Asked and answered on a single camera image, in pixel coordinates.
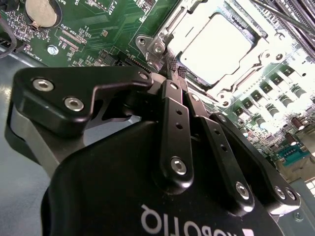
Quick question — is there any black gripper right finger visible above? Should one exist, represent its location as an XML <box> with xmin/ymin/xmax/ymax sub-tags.
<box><xmin>178</xmin><ymin>66</ymin><xmax>301</xmax><ymax>218</ymax></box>

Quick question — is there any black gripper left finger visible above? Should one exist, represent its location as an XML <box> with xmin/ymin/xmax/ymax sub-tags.
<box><xmin>4</xmin><ymin>58</ymin><xmax>195</xmax><ymax>195</ymax></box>

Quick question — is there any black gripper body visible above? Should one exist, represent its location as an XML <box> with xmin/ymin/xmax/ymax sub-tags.
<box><xmin>41</xmin><ymin>119</ymin><xmax>284</xmax><ymax>236</ymax></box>

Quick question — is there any silver CPU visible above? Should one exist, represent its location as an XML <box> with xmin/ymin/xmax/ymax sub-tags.
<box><xmin>176</xmin><ymin>11</ymin><xmax>256</xmax><ymax>88</ymax></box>

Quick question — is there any metal socket cover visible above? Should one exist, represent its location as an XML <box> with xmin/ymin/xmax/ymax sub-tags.
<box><xmin>152</xmin><ymin>0</ymin><xmax>288</xmax><ymax>104</ymax></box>

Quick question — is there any metal locking lever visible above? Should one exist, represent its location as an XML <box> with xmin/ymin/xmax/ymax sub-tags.
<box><xmin>252</xmin><ymin>0</ymin><xmax>315</xmax><ymax>34</ymax></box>

